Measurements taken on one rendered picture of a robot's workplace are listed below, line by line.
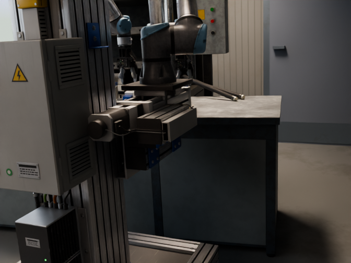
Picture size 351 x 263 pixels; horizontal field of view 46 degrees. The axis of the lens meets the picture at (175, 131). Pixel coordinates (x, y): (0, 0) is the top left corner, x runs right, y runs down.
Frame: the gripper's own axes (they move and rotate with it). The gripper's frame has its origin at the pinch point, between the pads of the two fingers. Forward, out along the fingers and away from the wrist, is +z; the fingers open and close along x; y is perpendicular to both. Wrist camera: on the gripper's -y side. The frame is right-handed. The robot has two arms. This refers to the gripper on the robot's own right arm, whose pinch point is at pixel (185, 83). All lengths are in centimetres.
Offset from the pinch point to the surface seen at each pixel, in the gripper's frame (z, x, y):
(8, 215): 82, -118, 16
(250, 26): -32, 17, -236
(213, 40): -22, 4, -73
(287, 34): -22, 55, -226
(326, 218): 95, 81, -38
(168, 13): -42, -24, -60
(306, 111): 59, 76, -223
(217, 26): -32, 8, -73
